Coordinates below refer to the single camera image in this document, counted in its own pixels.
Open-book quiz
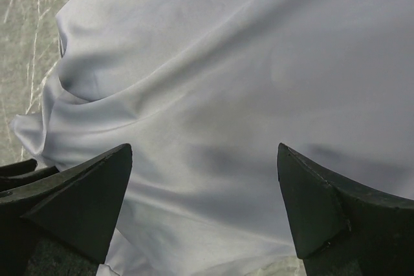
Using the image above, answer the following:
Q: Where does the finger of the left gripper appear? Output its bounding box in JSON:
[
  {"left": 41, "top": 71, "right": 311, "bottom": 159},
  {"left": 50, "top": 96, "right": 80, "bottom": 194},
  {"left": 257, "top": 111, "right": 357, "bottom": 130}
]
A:
[{"left": 0, "top": 159, "right": 59, "bottom": 191}]

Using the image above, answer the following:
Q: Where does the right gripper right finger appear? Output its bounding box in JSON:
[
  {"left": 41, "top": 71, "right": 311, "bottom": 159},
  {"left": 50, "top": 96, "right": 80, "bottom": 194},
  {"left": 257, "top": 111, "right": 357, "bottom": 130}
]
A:
[{"left": 277, "top": 143, "right": 413, "bottom": 276}]

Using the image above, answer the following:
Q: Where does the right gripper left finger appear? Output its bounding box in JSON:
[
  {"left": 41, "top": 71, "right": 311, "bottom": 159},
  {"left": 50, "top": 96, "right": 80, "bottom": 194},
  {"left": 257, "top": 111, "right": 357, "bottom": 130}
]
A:
[{"left": 1, "top": 143, "right": 132, "bottom": 275}]

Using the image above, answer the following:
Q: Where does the grey pillowcase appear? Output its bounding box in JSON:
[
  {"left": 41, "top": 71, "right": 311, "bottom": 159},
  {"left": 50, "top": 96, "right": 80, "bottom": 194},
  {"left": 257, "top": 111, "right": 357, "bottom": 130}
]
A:
[{"left": 11, "top": 0, "right": 413, "bottom": 275}]

